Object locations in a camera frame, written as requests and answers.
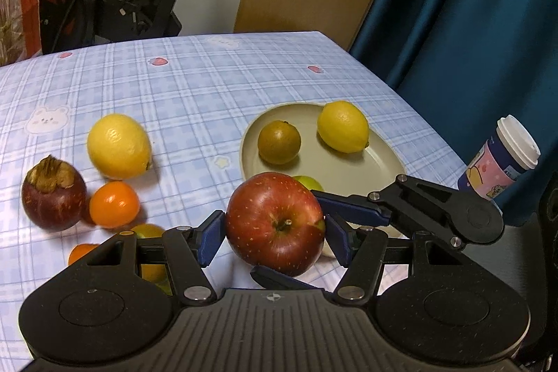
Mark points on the paper cup with white lid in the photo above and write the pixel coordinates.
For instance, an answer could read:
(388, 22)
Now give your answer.
(501, 163)

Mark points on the beige round plate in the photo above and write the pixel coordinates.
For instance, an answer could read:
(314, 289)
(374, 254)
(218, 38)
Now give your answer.
(383, 167)

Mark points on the small orange tangerine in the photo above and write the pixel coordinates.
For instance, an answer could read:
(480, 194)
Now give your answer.
(114, 204)
(80, 253)

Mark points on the purple mangosteen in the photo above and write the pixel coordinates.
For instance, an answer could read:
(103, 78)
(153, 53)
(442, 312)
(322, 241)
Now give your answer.
(52, 202)

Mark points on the red apple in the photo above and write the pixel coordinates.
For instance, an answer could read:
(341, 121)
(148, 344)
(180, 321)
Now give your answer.
(274, 219)

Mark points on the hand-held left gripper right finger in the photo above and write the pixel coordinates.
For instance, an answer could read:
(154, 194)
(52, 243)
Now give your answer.
(338, 240)

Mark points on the blue plaid tablecloth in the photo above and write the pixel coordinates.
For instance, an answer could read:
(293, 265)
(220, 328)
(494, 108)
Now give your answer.
(196, 84)

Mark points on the green jujube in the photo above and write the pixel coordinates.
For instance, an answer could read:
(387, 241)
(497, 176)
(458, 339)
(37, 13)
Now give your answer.
(309, 183)

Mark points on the dark blue curtain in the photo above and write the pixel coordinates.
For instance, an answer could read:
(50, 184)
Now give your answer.
(471, 14)

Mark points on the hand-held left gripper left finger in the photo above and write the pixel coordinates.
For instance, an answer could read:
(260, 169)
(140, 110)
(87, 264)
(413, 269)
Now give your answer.
(211, 237)

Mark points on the olive brown tangerine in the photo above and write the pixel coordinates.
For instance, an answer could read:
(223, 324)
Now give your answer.
(279, 142)

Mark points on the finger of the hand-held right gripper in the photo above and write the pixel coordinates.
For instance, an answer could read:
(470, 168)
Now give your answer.
(353, 206)
(279, 280)

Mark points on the yellow lemon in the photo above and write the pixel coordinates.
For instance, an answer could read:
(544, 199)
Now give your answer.
(343, 127)
(118, 145)

